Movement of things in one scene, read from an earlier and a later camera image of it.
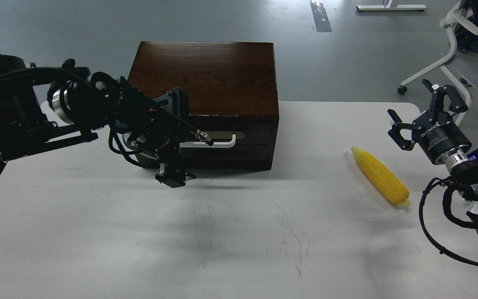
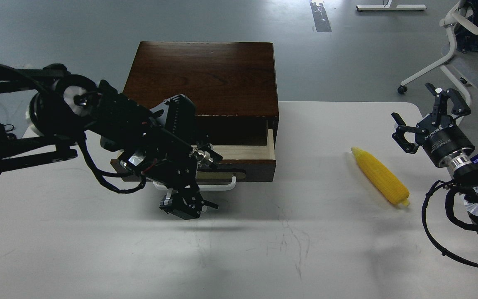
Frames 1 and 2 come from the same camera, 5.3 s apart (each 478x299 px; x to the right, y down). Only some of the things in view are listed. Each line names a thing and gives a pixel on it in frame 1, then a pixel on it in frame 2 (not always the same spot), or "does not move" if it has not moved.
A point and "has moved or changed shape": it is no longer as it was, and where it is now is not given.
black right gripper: x=435 y=136 does not move
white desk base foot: x=388 y=7 does not move
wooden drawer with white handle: x=232 y=137 has moved or changed shape
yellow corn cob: x=394 y=191 does not move
